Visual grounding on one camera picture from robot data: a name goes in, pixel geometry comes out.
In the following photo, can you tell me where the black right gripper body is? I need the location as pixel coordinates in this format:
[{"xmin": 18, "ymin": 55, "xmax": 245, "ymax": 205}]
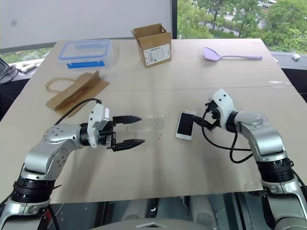
[{"xmin": 203, "ymin": 100, "xmax": 223, "ymax": 131}]

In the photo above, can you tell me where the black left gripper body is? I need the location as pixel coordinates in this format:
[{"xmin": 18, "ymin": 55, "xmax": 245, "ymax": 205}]
[{"xmin": 97, "ymin": 118, "xmax": 118, "ymax": 150}]

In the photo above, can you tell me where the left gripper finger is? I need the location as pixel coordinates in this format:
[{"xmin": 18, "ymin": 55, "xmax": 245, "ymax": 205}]
[
  {"xmin": 112, "ymin": 138, "xmax": 146, "ymax": 153},
  {"xmin": 112, "ymin": 115, "xmax": 142, "ymax": 126}
]

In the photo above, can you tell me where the white smartphone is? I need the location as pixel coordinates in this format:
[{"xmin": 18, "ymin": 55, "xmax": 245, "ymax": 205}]
[{"xmin": 175, "ymin": 109, "xmax": 196, "ymax": 142}]

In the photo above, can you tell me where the clear plastic phone case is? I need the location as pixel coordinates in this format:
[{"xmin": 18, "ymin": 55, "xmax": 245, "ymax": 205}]
[{"xmin": 128, "ymin": 115, "xmax": 166, "ymax": 132}]

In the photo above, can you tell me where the brown paper bag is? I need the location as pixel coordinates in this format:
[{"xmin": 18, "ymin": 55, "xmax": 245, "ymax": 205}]
[{"xmin": 45, "ymin": 69, "xmax": 110, "ymax": 118}]

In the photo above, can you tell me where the lilac plastic spatula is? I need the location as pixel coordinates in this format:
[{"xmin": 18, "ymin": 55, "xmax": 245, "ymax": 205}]
[{"xmin": 203, "ymin": 46, "xmax": 263, "ymax": 62}]

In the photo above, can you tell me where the open cardboard box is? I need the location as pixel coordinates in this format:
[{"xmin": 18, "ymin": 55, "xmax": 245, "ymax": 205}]
[{"xmin": 131, "ymin": 23, "xmax": 172, "ymax": 69}]

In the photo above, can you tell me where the clear container with blue lid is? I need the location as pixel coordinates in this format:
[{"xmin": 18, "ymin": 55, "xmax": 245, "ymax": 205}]
[{"xmin": 57, "ymin": 39, "xmax": 114, "ymax": 70}]

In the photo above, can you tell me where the white power strip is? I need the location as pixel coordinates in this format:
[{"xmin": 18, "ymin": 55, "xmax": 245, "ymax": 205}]
[{"xmin": 20, "ymin": 62, "xmax": 36, "ymax": 73}]

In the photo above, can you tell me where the white roller blind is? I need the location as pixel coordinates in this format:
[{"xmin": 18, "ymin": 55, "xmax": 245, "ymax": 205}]
[{"xmin": 0, "ymin": 0, "xmax": 172, "ymax": 49}]

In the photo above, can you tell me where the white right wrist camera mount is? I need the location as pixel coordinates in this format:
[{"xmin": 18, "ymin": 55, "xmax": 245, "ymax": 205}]
[{"xmin": 208, "ymin": 89, "xmax": 238, "ymax": 127}]

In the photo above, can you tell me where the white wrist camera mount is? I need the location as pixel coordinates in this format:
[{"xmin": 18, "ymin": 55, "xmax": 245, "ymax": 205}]
[
  {"xmin": 87, "ymin": 103, "xmax": 112, "ymax": 149},
  {"xmin": 208, "ymin": 89, "xmax": 238, "ymax": 127}
]

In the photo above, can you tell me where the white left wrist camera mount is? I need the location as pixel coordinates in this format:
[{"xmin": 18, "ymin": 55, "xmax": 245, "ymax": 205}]
[{"xmin": 87, "ymin": 103, "xmax": 112, "ymax": 149}]

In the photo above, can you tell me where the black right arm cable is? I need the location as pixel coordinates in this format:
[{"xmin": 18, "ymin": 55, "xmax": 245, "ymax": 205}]
[{"xmin": 201, "ymin": 110, "xmax": 254, "ymax": 164}]

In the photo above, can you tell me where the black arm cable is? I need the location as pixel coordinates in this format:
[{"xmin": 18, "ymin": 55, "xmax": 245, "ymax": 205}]
[
  {"xmin": 54, "ymin": 98, "xmax": 103, "ymax": 127},
  {"xmin": 201, "ymin": 110, "xmax": 254, "ymax": 164}
]

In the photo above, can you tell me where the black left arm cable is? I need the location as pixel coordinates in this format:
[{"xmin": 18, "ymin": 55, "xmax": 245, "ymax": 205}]
[{"xmin": 54, "ymin": 98, "xmax": 103, "ymax": 127}]

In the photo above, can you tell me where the tan rope loop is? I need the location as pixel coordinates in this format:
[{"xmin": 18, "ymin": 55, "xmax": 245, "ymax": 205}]
[{"xmin": 45, "ymin": 76, "xmax": 75, "ymax": 93}]

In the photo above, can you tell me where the black window post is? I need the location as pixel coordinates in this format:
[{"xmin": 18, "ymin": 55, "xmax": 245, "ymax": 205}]
[{"xmin": 171, "ymin": 0, "xmax": 178, "ymax": 39}]

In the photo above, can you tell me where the grey cable bundle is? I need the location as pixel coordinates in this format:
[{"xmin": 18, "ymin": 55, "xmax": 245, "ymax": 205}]
[{"xmin": 0, "ymin": 64, "xmax": 19, "ymax": 84}]

